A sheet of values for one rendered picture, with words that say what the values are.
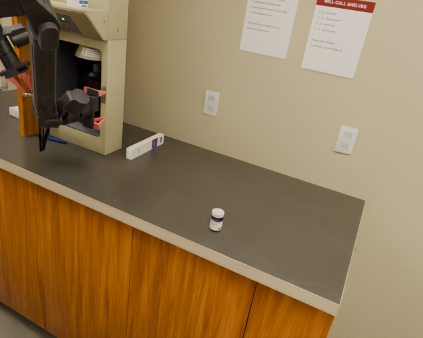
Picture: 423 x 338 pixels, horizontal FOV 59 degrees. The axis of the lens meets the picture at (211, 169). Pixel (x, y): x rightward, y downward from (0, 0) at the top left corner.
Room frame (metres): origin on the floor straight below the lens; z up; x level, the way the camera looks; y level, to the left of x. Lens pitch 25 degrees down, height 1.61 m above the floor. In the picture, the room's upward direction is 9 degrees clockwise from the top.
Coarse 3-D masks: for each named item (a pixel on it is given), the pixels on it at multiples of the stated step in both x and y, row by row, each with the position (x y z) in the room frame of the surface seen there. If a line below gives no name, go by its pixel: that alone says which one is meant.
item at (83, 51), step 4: (80, 44) 1.54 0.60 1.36; (80, 48) 1.52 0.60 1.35; (84, 48) 1.51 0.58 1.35; (88, 48) 1.51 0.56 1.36; (92, 48) 1.51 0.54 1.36; (96, 48) 1.51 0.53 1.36; (76, 52) 1.54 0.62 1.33; (80, 52) 1.51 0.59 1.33; (84, 52) 1.50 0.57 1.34; (88, 52) 1.50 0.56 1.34; (92, 52) 1.50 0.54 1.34; (96, 52) 1.51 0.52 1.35; (100, 52) 1.51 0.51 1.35; (80, 56) 1.50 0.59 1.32; (84, 56) 1.50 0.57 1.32; (88, 56) 1.50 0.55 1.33; (92, 56) 1.50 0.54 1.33; (96, 56) 1.50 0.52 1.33; (100, 56) 1.51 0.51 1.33; (96, 60) 1.50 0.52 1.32; (100, 60) 1.50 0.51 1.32
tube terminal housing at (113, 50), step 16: (64, 0) 1.52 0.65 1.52; (96, 0) 1.46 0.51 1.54; (112, 0) 1.45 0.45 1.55; (112, 16) 1.45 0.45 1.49; (64, 32) 1.52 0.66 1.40; (112, 32) 1.45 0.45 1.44; (112, 48) 1.46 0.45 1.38; (112, 64) 1.46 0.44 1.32; (112, 80) 1.46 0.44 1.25; (112, 96) 1.47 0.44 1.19; (112, 112) 1.47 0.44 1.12; (64, 128) 1.52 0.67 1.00; (112, 128) 1.47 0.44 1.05; (80, 144) 1.49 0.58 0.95; (96, 144) 1.45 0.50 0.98; (112, 144) 1.48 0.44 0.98
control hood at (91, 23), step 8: (56, 8) 1.38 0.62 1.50; (64, 8) 1.36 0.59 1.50; (72, 8) 1.35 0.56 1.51; (80, 8) 1.37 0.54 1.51; (88, 8) 1.43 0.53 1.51; (72, 16) 1.38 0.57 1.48; (80, 16) 1.36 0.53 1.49; (88, 16) 1.34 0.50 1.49; (96, 16) 1.37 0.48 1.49; (104, 16) 1.41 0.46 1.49; (80, 24) 1.40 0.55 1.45; (88, 24) 1.37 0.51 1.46; (96, 24) 1.38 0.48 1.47; (104, 24) 1.41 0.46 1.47; (72, 32) 1.47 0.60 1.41; (88, 32) 1.41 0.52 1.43; (96, 32) 1.39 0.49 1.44; (104, 32) 1.41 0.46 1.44
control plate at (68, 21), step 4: (60, 16) 1.41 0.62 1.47; (64, 16) 1.40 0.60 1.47; (68, 16) 1.39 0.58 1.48; (60, 20) 1.43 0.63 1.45; (64, 20) 1.42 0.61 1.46; (68, 20) 1.41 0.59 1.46; (72, 20) 1.40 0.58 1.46; (60, 24) 1.45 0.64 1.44; (64, 24) 1.44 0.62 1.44; (68, 24) 1.43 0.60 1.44; (72, 24) 1.42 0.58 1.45; (64, 28) 1.46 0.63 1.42; (68, 28) 1.45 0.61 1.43; (72, 28) 1.44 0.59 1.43; (76, 28) 1.43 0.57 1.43; (76, 32) 1.45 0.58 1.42; (80, 32) 1.44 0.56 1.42
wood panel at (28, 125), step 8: (24, 16) 1.53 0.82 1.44; (24, 24) 1.52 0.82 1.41; (16, 48) 1.50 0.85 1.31; (24, 48) 1.52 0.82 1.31; (24, 56) 1.52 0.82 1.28; (24, 88) 1.51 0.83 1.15; (24, 104) 1.50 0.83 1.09; (24, 112) 1.50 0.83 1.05; (32, 112) 1.54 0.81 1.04; (24, 120) 1.50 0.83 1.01; (32, 120) 1.53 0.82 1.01; (24, 128) 1.49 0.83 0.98; (32, 128) 1.53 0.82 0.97; (24, 136) 1.50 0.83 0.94
